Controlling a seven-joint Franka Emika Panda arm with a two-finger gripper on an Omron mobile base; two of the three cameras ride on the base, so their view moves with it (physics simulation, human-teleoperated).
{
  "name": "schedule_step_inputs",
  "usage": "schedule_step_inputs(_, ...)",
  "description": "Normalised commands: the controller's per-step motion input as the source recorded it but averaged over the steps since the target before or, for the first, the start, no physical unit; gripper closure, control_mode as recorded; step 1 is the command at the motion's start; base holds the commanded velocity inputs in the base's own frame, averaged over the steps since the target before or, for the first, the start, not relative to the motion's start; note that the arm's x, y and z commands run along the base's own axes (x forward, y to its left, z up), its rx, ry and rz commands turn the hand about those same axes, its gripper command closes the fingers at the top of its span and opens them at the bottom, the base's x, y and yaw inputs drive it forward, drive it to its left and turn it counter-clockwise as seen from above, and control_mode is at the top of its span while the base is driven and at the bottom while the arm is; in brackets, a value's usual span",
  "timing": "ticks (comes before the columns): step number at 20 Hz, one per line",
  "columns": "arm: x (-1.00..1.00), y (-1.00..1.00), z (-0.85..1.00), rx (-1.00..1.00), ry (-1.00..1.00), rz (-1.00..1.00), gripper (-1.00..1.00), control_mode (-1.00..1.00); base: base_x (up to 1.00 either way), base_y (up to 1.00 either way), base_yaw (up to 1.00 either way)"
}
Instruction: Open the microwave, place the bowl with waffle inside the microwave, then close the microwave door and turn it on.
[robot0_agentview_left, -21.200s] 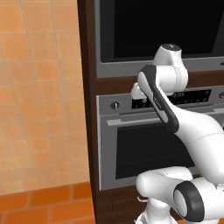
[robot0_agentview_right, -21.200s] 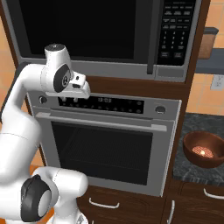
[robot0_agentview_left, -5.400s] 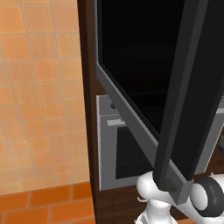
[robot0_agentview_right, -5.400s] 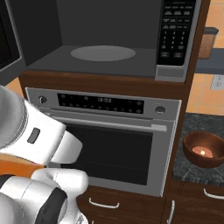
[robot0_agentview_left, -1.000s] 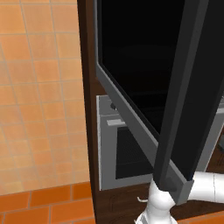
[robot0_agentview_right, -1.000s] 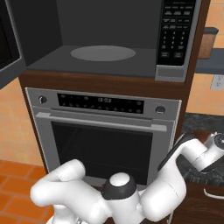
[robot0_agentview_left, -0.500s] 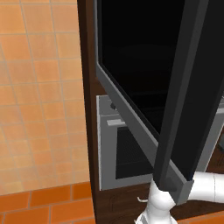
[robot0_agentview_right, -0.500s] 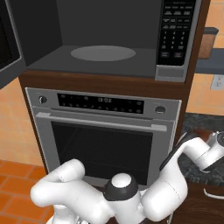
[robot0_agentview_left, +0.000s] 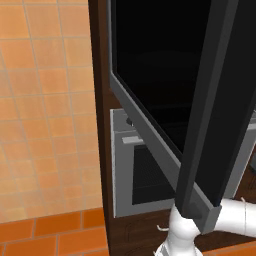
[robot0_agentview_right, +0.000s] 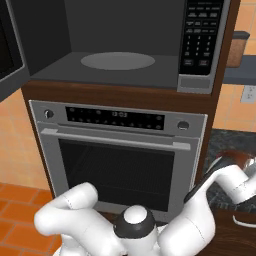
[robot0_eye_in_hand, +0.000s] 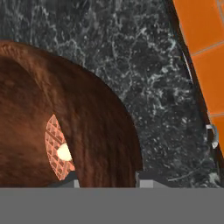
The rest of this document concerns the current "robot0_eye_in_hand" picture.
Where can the waffle with butter pat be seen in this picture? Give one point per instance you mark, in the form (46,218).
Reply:
(57,148)

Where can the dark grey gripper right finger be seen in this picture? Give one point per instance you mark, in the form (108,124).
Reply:
(148,180)

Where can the brown wooden bowl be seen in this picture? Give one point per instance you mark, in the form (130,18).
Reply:
(87,116)

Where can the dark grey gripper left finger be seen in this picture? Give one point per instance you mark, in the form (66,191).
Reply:
(71,181)

